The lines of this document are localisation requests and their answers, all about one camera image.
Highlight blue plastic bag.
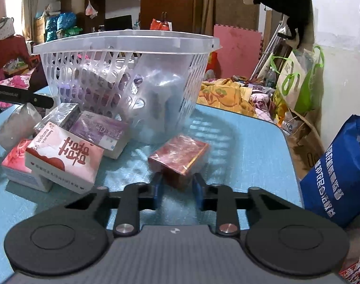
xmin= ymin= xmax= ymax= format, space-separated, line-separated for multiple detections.
xmin=45 ymin=12 xmax=78 ymax=41

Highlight yellow blanket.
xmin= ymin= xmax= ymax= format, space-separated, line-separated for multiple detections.
xmin=197 ymin=78 xmax=258 ymax=118

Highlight plastic bottle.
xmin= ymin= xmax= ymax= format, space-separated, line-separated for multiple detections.
xmin=264 ymin=67 xmax=277 ymax=88

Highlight red box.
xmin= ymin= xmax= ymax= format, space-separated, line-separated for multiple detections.
xmin=147 ymin=134 xmax=211 ymax=190

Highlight black garment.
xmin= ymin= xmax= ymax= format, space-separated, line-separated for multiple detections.
xmin=253 ymin=0 xmax=312 ymax=50

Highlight metal crutches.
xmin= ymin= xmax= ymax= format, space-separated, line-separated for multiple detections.
xmin=250 ymin=21 xmax=287 ymax=81

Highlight blue tote bag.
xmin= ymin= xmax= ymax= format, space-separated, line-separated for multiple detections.
xmin=299 ymin=114 xmax=360 ymax=229

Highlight white roll packet blue print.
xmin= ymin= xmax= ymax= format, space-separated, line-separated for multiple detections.
xmin=143 ymin=68 xmax=188 ymax=144

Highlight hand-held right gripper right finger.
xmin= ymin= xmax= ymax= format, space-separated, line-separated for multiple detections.
xmin=193 ymin=172 xmax=290 ymax=235

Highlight brown paper bag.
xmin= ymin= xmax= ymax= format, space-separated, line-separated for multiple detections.
xmin=286 ymin=109 xmax=326 ymax=182

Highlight silver box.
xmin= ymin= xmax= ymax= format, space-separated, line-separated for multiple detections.
xmin=34 ymin=103 xmax=80 ymax=134

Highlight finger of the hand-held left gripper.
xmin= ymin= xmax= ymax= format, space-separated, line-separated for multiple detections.
xmin=0 ymin=83 xmax=55 ymax=109

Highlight clear plastic basket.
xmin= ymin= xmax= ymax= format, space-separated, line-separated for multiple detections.
xmin=31 ymin=29 xmax=223 ymax=145

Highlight white and red tissue packet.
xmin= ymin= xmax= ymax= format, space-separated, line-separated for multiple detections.
xmin=25 ymin=122 xmax=105 ymax=195

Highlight pink floral tissue packet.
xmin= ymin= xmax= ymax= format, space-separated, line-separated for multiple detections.
xmin=1 ymin=138 xmax=54 ymax=193

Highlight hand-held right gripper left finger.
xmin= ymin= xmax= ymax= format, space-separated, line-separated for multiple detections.
xmin=65 ymin=171 xmax=163 ymax=238

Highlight green printed bag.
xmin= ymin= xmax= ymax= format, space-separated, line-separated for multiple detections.
xmin=60 ymin=27 xmax=84 ymax=39

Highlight brown wooden board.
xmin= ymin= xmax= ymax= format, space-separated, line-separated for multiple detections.
xmin=195 ymin=0 xmax=261 ymax=37

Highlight white wrapped packet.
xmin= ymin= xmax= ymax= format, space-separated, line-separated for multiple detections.
xmin=0 ymin=103 xmax=44 ymax=152

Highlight black monitor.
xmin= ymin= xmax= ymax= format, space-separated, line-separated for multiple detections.
xmin=104 ymin=15 xmax=134 ymax=33

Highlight purple tissue packet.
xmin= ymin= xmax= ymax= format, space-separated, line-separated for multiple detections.
xmin=68 ymin=110 xmax=130 ymax=159

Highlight green and white shopping bag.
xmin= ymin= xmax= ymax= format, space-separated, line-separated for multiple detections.
xmin=269 ymin=45 xmax=325 ymax=115

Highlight pink foam mat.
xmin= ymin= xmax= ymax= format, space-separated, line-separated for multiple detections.
xmin=213 ymin=24 xmax=263 ymax=79

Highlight white hanging plastic bag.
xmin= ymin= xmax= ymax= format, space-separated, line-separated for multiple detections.
xmin=85 ymin=0 xmax=99 ymax=19

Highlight white patterned handbag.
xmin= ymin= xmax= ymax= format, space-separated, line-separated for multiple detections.
xmin=0 ymin=17 xmax=15 ymax=40

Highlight orange and white plastic bag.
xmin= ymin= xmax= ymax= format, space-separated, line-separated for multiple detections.
xmin=150 ymin=18 xmax=173 ymax=32

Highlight red floral blanket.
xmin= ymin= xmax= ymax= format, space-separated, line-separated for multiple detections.
xmin=250 ymin=90 xmax=277 ymax=122

